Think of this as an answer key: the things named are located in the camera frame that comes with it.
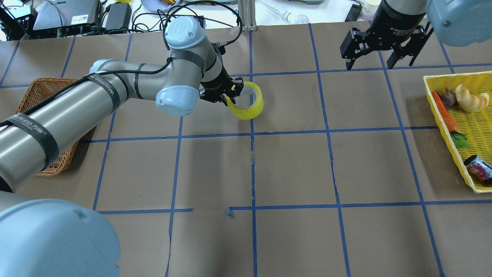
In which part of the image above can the yellow woven basket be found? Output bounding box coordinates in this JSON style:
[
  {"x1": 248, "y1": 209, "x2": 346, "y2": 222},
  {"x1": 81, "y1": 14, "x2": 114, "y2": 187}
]
[{"x1": 423, "y1": 71, "x2": 492, "y2": 194}]

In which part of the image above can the blue plate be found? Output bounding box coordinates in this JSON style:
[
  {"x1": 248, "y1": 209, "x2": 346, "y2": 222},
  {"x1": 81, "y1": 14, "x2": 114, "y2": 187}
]
[{"x1": 140, "y1": 0, "x2": 181, "y2": 13}]

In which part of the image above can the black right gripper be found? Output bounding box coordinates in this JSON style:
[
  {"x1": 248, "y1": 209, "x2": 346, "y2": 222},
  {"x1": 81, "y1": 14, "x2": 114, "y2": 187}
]
[{"x1": 340, "y1": 2, "x2": 434, "y2": 70}]

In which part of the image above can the white light bulb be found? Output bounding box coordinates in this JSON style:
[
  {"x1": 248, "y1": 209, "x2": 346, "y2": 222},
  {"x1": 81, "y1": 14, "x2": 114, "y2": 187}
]
[{"x1": 279, "y1": 10, "x2": 310, "y2": 24}]

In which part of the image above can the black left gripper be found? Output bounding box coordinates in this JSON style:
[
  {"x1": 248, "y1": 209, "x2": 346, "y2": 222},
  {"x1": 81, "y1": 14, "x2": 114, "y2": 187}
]
[{"x1": 199, "y1": 71, "x2": 244, "y2": 108}]

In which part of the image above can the aluminium frame post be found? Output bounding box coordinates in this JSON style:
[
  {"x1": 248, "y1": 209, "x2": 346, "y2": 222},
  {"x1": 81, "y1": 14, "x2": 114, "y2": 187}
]
[{"x1": 237, "y1": 0, "x2": 257, "y2": 32}]

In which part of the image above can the yellow tape roll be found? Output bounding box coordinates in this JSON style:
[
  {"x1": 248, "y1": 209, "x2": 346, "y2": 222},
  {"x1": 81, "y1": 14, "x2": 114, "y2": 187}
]
[{"x1": 229, "y1": 81, "x2": 265, "y2": 120}]

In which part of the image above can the black computer box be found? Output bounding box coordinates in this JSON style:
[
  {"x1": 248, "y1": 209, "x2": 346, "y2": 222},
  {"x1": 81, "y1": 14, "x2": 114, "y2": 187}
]
[{"x1": 0, "y1": 0, "x2": 102, "y2": 39}]

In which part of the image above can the orange toy carrot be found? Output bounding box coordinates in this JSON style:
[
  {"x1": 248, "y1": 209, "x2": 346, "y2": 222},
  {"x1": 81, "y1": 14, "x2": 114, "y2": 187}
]
[{"x1": 432, "y1": 91, "x2": 470, "y2": 149}]

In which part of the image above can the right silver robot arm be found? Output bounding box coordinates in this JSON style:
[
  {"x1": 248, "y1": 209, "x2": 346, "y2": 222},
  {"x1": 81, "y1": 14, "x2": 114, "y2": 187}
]
[{"x1": 339, "y1": 0, "x2": 492, "y2": 70}]

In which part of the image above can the brown wicker basket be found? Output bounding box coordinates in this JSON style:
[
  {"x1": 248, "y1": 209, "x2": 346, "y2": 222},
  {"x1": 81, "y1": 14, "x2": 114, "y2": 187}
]
[{"x1": 15, "y1": 77, "x2": 95, "y2": 177}]

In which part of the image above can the brown toy mushroom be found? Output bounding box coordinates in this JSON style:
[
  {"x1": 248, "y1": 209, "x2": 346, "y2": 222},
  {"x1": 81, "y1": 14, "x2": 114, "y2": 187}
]
[{"x1": 439, "y1": 88, "x2": 457, "y2": 112}]

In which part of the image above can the black power adapter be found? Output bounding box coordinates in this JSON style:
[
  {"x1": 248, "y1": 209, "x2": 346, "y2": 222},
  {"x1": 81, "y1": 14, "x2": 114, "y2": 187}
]
[{"x1": 103, "y1": 2, "x2": 131, "y2": 30}]

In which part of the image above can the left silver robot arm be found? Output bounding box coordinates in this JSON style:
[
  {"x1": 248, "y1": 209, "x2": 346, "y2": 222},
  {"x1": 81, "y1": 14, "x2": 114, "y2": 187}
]
[{"x1": 0, "y1": 16, "x2": 244, "y2": 277}]

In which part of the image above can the lavender white jar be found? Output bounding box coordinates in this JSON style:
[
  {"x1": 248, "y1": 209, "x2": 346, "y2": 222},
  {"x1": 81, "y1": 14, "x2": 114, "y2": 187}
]
[{"x1": 360, "y1": 0, "x2": 381, "y2": 21}]

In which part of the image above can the yellow toy banana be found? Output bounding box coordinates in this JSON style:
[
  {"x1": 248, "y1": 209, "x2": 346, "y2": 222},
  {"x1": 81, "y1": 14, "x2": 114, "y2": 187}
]
[{"x1": 455, "y1": 84, "x2": 490, "y2": 113}]

